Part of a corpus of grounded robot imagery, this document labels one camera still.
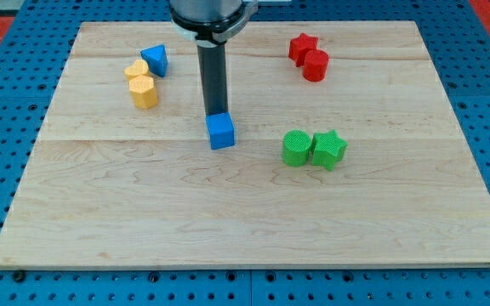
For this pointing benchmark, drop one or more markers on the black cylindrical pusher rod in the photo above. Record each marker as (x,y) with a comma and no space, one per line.
(213,79)

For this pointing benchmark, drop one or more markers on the blue cube block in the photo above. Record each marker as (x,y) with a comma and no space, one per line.
(221,131)

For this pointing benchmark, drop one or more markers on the blue triangle block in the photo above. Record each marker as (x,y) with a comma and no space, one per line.
(156,59)

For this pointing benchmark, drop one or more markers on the yellow heart block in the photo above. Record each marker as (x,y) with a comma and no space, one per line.
(137,69)

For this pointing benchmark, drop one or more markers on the yellow hexagon block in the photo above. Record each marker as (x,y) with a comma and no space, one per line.
(143,91)

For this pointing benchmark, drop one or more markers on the red star block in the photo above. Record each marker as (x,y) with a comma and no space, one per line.
(300,46)

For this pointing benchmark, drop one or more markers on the red cylinder block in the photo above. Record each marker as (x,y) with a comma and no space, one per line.
(315,65)

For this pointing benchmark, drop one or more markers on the green cylinder block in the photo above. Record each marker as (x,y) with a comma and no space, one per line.
(296,147)

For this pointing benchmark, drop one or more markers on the green star block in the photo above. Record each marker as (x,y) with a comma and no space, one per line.
(327,149)

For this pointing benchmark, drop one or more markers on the light wooden board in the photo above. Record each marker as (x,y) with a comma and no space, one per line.
(109,186)

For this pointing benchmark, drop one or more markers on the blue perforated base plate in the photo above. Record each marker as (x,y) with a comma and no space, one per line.
(32,56)

